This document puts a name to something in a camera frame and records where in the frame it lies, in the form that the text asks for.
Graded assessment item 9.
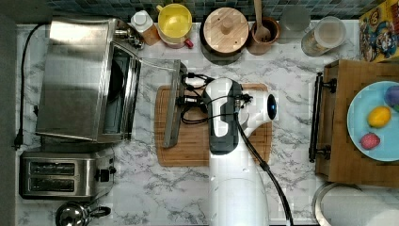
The yellow lemon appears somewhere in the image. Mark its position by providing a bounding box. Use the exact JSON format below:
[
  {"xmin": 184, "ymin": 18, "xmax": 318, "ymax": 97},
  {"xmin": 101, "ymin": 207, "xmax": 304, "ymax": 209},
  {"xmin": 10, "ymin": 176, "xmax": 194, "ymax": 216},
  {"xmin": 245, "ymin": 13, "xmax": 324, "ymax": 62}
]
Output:
[{"xmin": 367, "ymin": 105, "xmax": 391, "ymax": 128}]

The brown utensil holder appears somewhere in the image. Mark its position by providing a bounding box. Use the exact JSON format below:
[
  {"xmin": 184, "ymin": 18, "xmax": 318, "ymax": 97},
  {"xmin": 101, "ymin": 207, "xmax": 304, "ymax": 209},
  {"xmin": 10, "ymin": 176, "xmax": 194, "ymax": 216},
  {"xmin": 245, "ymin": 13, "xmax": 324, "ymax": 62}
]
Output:
[{"xmin": 247, "ymin": 17, "xmax": 280, "ymax": 56}]

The glass oven door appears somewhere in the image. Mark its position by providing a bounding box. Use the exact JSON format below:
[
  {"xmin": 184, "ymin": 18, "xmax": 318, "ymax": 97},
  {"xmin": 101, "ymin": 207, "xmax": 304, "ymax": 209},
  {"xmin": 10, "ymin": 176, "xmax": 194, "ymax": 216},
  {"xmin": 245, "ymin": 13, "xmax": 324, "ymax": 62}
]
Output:
[{"xmin": 140, "ymin": 58, "xmax": 187, "ymax": 149}]

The stainless steel kettle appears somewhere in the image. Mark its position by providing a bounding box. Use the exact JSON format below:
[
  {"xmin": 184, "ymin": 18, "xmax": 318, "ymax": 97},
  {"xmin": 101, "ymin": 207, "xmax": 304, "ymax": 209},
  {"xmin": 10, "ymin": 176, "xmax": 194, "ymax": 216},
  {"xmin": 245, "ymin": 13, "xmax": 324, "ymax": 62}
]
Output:
[{"xmin": 56, "ymin": 202, "xmax": 111, "ymax": 226}]

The red fruit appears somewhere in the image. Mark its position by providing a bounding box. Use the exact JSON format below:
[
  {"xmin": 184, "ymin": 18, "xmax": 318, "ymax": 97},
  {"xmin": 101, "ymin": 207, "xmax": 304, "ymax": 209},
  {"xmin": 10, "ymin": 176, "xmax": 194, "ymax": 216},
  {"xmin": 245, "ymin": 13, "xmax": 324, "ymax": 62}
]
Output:
[{"xmin": 360, "ymin": 133, "xmax": 380, "ymax": 150}]

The grey cup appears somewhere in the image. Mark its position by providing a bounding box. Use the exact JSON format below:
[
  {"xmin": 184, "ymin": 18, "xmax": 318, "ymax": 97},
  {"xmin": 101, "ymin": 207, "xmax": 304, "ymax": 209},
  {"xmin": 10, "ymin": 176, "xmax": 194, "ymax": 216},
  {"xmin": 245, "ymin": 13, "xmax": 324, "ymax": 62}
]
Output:
[{"xmin": 279, "ymin": 6, "xmax": 311, "ymax": 44}]

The white paper towel roll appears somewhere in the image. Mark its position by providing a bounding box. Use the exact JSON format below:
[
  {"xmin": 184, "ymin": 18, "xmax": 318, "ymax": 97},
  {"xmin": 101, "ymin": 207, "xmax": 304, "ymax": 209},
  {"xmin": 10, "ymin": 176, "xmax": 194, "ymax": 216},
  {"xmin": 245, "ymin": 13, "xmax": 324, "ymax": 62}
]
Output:
[{"xmin": 312, "ymin": 183, "xmax": 399, "ymax": 226}]

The purple fruit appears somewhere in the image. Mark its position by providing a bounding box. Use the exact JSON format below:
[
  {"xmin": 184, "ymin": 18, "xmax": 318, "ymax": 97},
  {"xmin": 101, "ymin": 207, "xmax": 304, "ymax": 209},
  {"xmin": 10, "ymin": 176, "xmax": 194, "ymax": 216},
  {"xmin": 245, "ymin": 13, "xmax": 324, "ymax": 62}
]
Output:
[{"xmin": 384, "ymin": 86, "xmax": 399, "ymax": 108}]

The wooden lidded black pot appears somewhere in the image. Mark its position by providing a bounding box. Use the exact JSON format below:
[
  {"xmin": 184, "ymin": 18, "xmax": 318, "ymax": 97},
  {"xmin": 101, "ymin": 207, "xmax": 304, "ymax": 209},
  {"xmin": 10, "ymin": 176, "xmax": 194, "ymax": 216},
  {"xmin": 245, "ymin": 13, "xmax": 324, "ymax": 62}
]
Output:
[{"xmin": 199, "ymin": 8, "xmax": 249, "ymax": 65}]

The stainless steel two-slot toaster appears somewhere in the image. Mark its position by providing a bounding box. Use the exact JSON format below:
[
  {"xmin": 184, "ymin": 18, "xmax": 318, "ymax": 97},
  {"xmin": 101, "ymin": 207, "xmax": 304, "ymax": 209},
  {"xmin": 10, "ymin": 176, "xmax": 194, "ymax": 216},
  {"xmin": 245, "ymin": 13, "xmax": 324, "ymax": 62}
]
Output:
[{"xmin": 19, "ymin": 151, "xmax": 117, "ymax": 202}]

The clear glass jar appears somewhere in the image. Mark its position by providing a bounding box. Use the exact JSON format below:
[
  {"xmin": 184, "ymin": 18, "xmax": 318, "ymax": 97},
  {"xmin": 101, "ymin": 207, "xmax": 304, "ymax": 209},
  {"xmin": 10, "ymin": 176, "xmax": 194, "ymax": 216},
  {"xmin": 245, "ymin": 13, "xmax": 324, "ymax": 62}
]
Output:
[{"xmin": 301, "ymin": 16, "xmax": 346, "ymax": 57}]

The yellow mug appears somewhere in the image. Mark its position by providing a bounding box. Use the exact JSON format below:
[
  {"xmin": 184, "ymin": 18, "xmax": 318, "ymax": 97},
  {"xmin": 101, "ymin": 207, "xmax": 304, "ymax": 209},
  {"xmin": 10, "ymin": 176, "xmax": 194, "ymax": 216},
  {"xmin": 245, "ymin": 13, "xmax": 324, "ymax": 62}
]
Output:
[{"xmin": 156, "ymin": 4, "xmax": 194, "ymax": 48}]

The black oven power cable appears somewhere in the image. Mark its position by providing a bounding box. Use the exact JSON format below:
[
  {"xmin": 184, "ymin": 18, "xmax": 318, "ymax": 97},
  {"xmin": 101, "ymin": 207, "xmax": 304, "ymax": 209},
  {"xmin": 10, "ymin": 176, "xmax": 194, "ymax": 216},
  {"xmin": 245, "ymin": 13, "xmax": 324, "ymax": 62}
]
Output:
[{"xmin": 11, "ymin": 22, "xmax": 48, "ymax": 151}]

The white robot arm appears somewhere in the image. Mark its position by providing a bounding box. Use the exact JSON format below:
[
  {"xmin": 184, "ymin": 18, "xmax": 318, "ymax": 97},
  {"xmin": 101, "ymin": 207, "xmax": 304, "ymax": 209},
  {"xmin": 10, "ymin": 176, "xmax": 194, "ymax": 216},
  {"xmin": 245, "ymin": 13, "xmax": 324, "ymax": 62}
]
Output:
[{"xmin": 178, "ymin": 73, "xmax": 294, "ymax": 226}]

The bamboo cutting board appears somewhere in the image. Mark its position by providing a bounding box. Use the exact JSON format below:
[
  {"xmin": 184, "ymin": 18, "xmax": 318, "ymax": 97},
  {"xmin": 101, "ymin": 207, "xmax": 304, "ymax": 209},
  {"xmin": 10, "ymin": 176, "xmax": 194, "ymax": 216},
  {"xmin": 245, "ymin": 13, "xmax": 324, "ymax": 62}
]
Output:
[{"xmin": 154, "ymin": 84, "xmax": 272, "ymax": 167}]

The white capped sauce bottle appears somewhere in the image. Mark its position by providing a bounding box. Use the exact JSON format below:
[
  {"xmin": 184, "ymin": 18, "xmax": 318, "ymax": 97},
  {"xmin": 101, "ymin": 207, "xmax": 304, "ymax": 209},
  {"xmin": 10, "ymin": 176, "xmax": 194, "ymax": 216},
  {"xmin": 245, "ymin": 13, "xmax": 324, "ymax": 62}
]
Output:
[{"xmin": 131, "ymin": 10, "xmax": 160, "ymax": 46}]

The colourful cereal box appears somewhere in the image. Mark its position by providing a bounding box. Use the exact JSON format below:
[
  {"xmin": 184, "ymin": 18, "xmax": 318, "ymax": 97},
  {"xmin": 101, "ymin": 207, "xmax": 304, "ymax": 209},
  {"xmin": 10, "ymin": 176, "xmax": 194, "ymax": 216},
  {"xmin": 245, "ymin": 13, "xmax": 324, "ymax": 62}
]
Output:
[{"xmin": 359, "ymin": 0, "xmax": 399, "ymax": 63}]

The wooden spoon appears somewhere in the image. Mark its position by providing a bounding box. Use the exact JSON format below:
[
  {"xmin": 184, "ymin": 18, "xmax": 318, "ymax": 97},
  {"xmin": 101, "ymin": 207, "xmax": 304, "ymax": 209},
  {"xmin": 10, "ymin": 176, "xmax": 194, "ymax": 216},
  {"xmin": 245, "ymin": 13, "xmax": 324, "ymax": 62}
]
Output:
[{"xmin": 254, "ymin": 0, "xmax": 271, "ymax": 42}]

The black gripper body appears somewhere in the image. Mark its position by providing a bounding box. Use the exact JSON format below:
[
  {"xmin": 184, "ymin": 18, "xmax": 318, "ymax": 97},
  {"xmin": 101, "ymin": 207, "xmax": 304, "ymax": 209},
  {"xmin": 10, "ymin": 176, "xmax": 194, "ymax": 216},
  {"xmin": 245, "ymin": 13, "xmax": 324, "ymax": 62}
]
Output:
[{"xmin": 177, "ymin": 73, "xmax": 208, "ymax": 124}]

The wooden tray with black handle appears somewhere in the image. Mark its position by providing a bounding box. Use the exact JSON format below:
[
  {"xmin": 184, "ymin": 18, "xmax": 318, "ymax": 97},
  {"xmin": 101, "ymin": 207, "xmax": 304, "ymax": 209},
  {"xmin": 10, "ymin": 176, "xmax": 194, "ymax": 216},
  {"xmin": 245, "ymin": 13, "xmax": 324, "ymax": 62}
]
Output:
[{"xmin": 309, "ymin": 59, "xmax": 398, "ymax": 187}]

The light blue plate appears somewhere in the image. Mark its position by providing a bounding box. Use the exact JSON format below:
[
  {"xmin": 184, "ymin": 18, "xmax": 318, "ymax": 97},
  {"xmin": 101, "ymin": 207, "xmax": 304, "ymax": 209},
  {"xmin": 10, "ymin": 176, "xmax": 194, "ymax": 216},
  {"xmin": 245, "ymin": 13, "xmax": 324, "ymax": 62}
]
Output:
[{"xmin": 346, "ymin": 81, "xmax": 399, "ymax": 162}]

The stainless steel toaster oven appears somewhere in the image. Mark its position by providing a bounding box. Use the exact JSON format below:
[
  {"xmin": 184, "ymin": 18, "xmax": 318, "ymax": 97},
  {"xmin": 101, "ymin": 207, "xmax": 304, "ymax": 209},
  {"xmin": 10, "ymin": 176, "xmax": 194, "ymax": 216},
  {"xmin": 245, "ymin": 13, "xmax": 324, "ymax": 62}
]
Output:
[{"xmin": 36, "ymin": 17, "xmax": 142, "ymax": 143}]

